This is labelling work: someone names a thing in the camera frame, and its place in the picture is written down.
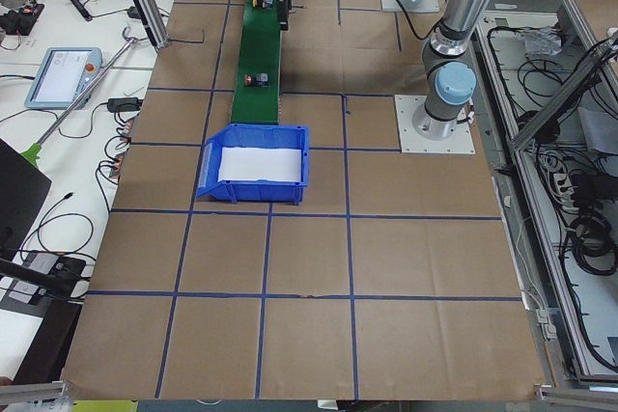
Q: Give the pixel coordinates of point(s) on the green conveyor belt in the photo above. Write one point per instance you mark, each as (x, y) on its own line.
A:
(260, 51)

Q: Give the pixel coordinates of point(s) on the black power adapter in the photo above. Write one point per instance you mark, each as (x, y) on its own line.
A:
(123, 104)

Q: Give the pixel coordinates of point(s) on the metal reacher tool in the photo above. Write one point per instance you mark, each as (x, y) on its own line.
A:
(32, 154)

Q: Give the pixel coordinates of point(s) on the teach pendant tablet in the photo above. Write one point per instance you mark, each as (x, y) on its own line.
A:
(64, 73)

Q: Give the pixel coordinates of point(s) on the white foam pad left bin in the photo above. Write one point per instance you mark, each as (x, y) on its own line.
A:
(252, 164)

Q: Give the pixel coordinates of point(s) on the yellow push button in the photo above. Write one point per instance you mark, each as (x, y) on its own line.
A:
(262, 4)

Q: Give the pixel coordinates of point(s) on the blue left plastic bin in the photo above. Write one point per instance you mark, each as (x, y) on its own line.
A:
(261, 136)

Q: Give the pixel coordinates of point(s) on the red push button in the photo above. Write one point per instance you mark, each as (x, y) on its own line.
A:
(257, 80)

